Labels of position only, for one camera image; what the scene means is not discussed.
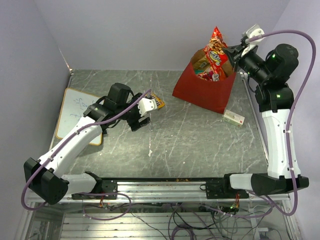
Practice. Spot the orange snack packet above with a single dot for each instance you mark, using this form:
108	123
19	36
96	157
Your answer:
221	74

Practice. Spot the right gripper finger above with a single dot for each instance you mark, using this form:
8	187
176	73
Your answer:
231	58
236	49

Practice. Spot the aluminium rail frame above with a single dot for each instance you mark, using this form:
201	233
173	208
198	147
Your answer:
155	209

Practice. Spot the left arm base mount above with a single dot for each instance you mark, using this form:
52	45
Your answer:
107	187

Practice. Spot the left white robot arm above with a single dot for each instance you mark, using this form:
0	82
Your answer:
46	176

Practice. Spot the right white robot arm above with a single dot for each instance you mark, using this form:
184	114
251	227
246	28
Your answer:
275	100

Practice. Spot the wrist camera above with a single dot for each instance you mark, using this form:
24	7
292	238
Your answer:
252	37
146	105

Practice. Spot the small red snack packet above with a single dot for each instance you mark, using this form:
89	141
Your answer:
214	50

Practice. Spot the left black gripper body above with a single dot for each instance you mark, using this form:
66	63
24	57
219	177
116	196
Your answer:
133	117

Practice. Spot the red paper bag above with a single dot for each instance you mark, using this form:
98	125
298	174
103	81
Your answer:
210	95

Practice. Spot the small whiteboard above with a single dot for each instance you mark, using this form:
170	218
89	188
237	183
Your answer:
74	104

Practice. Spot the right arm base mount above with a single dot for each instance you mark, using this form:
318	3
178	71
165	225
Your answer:
220	188

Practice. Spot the brown snack pouch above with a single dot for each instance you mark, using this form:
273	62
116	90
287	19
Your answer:
201	64

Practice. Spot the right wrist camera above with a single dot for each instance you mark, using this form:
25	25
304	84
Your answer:
252	37

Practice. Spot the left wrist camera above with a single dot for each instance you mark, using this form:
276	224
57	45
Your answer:
146	105

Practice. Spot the orange Fox's candy bag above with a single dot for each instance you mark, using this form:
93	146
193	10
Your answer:
209	75

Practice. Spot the yellow M&M's bag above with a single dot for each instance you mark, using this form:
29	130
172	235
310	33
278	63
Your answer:
159	102

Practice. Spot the small white box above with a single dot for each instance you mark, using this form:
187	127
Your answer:
233	118

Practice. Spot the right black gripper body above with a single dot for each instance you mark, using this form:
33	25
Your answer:
248	60

